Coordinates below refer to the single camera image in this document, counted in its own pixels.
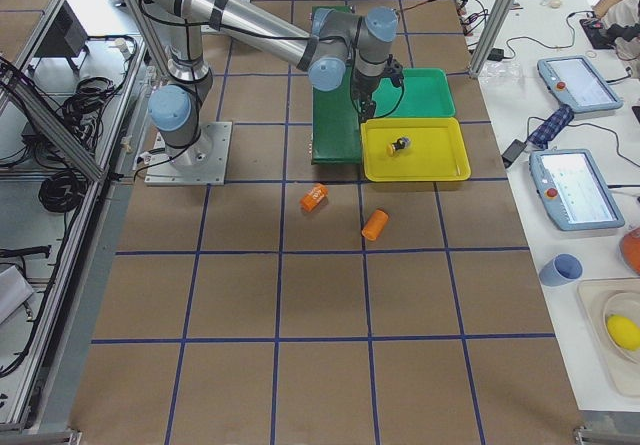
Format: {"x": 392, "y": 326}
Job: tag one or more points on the blue plastic cup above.
{"x": 562, "y": 269}

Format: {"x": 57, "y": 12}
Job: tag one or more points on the aluminium frame post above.
{"x": 497, "y": 17}

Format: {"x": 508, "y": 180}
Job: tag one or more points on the yellow lemon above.
{"x": 623, "y": 331}

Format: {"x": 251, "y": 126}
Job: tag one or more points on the orange cylinder with 4680 print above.
{"x": 313, "y": 197}

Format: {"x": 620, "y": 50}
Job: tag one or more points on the yellow push button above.
{"x": 400, "y": 144}

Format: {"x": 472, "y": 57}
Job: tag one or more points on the beige tray with bowl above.
{"x": 612, "y": 310}

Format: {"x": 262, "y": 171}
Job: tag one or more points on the green plastic tray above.
{"x": 426, "y": 93}

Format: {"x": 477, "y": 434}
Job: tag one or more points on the blue plaid folded umbrella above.
{"x": 551, "y": 127}

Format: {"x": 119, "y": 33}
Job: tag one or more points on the black power adapter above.
{"x": 512, "y": 152}

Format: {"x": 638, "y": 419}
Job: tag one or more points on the green conveyor belt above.
{"x": 335, "y": 123}

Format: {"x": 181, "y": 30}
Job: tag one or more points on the yellow plastic tray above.
{"x": 437, "y": 152}

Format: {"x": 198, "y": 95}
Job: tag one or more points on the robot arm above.
{"x": 345, "y": 56}

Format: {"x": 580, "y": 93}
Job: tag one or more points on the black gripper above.
{"x": 363, "y": 88}

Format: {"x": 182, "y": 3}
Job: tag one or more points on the teach pendant far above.
{"x": 575, "y": 82}

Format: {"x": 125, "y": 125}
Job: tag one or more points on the plain orange cylinder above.
{"x": 374, "y": 225}

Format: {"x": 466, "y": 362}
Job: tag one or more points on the teach pendant near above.
{"x": 572, "y": 190}

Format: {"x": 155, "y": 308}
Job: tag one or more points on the teach pendant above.
{"x": 575, "y": 82}
{"x": 572, "y": 190}

